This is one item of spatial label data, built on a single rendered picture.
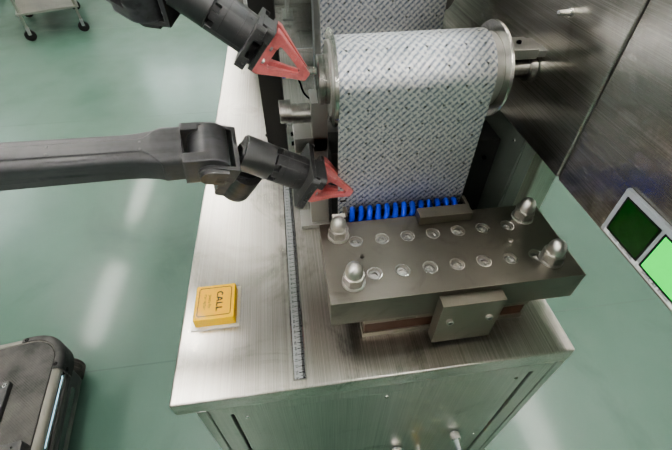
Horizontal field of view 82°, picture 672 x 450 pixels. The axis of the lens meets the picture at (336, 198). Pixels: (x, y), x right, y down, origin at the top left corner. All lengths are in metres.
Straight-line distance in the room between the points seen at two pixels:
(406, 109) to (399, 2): 0.25
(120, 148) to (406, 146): 0.42
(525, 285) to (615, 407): 1.26
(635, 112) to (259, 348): 0.62
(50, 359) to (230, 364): 1.07
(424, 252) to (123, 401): 1.39
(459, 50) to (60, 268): 2.07
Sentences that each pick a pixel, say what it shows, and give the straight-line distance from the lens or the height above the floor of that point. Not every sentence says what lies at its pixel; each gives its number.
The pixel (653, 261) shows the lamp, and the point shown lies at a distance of 0.57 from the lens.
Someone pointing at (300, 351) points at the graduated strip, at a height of 0.90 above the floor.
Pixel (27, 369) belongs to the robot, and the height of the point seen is 0.24.
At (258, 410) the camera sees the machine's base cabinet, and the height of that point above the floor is 0.83.
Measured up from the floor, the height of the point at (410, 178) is 1.09.
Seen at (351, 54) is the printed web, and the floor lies 1.30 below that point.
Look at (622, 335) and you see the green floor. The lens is 2.09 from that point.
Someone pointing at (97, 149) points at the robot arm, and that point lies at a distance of 0.60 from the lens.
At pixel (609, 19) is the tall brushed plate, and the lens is 0.62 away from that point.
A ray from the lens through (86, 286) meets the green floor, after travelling 2.17.
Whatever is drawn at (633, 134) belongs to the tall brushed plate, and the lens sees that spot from 0.58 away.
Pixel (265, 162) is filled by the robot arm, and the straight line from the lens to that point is 0.60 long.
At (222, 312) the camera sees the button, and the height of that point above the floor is 0.92.
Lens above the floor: 1.53
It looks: 43 degrees down
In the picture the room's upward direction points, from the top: straight up
